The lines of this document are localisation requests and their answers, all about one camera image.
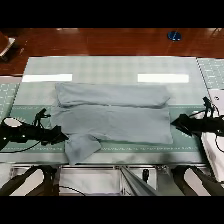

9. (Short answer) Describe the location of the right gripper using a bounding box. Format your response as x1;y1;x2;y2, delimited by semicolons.
170;112;199;136

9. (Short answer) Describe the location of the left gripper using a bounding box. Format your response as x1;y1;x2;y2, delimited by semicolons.
41;125;70;145

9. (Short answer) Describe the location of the grey-blue shirt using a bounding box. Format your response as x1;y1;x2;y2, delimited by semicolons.
49;81;175;166

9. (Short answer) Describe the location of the blue round object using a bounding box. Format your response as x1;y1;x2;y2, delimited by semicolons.
167;30;183;42

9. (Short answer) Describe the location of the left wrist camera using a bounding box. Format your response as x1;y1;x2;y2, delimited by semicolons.
32;107;52;128

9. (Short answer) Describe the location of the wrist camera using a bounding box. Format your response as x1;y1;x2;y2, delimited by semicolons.
32;107;52;128
201;96;220;118

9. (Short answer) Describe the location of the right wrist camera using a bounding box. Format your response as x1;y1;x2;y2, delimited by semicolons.
201;96;220;118

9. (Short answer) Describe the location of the black cable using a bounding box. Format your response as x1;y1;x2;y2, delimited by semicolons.
214;132;224;155
0;139;43;155
57;184;86;197

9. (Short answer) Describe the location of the silver frame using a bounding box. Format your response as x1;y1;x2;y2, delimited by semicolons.
0;161;224;197

